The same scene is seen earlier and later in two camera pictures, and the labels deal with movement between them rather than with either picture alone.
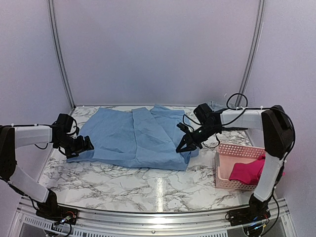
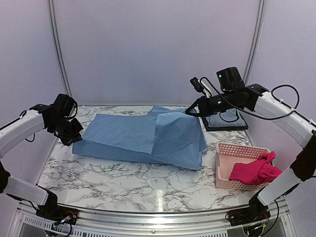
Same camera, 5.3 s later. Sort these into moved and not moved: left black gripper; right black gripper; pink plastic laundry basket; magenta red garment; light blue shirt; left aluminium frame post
Moved: left black gripper; right black gripper; light blue shirt
Not moved: magenta red garment; pink plastic laundry basket; left aluminium frame post
